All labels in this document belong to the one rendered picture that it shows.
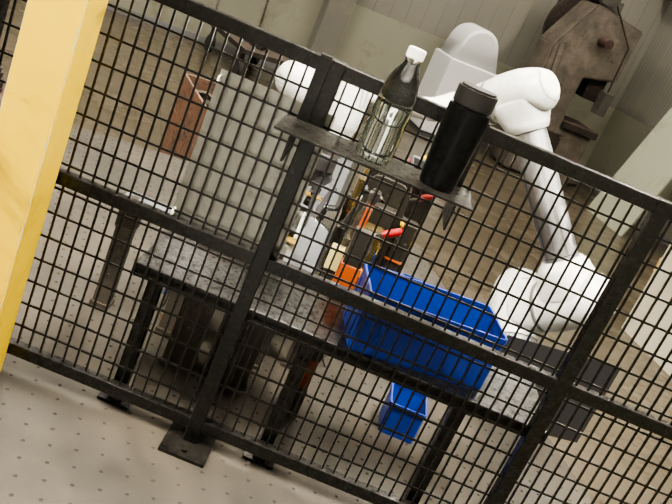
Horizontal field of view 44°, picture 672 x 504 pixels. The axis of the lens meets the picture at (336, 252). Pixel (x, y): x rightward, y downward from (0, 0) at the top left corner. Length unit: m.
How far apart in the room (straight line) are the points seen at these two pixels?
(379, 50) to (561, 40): 2.26
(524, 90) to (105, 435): 1.40
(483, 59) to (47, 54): 9.08
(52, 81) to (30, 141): 0.12
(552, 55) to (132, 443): 9.13
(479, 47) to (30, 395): 8.96
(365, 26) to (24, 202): 9.37
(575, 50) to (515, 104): 8.18
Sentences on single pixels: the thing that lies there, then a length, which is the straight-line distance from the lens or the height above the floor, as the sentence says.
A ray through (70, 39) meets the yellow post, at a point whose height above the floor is 1.42.
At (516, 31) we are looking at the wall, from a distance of 11.46.
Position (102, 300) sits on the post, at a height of 0.72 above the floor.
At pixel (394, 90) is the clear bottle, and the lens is 1.38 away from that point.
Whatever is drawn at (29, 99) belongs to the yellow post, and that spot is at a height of 1.30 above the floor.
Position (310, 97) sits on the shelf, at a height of 1.47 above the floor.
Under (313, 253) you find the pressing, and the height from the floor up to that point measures 1.00.
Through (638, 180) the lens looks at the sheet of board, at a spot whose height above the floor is 0.60.
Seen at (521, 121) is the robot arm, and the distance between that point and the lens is 2.36.
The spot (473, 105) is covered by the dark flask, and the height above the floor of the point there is 1.58.
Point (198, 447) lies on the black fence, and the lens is 1.79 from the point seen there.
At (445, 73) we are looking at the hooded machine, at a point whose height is 0.80.
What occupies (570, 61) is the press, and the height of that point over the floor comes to 1.48.
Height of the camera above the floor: 1.74
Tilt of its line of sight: 19 degrees down
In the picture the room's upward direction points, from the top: 23 degrees clockwise
